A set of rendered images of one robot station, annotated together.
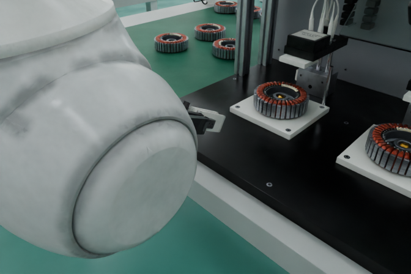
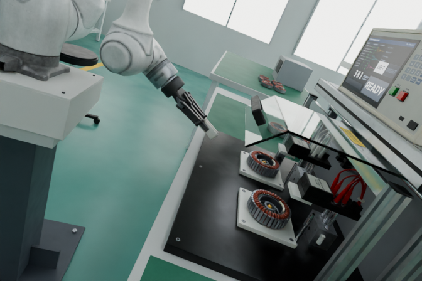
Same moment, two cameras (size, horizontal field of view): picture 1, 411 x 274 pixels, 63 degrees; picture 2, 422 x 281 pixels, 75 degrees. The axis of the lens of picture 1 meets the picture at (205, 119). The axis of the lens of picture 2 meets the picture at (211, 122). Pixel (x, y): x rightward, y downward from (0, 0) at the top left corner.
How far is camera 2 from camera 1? 0.60 m
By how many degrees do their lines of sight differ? 40
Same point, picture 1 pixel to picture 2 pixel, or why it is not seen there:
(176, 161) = (120, 54)
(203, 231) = not seen: hidden behind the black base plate
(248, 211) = (183, 166)
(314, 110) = (273, 181)
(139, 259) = not seen: hidden behind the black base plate
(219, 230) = not seen: hidden behind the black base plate
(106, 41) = (134, 34)
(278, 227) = (181, 175)
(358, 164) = (242, 194)
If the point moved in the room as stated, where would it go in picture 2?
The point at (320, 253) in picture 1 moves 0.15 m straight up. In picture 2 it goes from (178, 188) to (196, 142)
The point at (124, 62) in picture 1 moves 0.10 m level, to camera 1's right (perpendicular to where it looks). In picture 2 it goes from (133, 38) to (151, 53)
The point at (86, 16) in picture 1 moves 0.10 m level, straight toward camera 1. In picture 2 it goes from (134, 28) to (97, 21)
